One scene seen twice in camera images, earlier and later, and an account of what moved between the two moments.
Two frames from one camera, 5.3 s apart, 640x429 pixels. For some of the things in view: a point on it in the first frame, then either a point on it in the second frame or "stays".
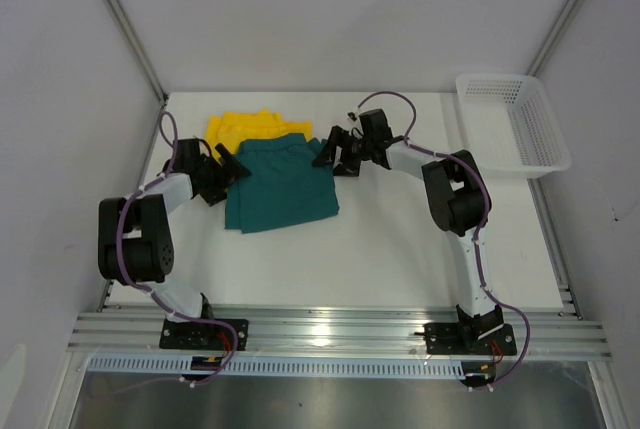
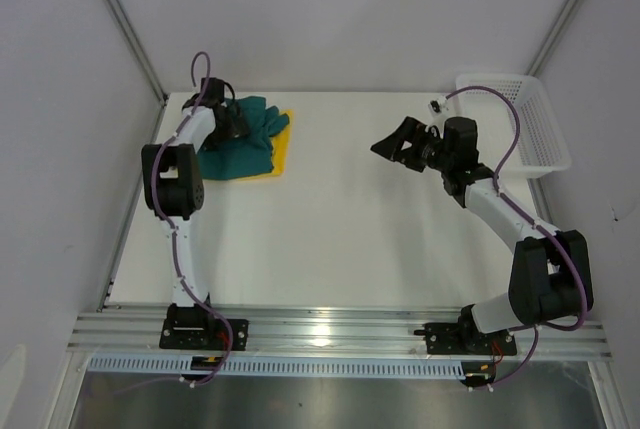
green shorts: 283,186 to 252,154
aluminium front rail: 553,331 stays
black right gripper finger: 326,155 to 406,144
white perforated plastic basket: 509,126 stays
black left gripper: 235,171 to 237,128
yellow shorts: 232,127 to 279,148
